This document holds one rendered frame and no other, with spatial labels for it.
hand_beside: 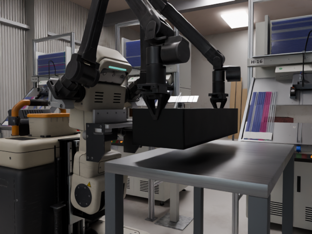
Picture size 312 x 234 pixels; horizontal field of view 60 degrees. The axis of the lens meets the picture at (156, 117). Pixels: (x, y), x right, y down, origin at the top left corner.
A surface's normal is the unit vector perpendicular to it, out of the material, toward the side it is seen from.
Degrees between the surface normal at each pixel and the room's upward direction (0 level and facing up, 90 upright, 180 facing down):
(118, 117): 90
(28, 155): 90
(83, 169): 90
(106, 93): 98
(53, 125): 92
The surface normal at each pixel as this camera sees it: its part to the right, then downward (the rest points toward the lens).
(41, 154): 0.86, 0.02
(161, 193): -0.49, 0.04
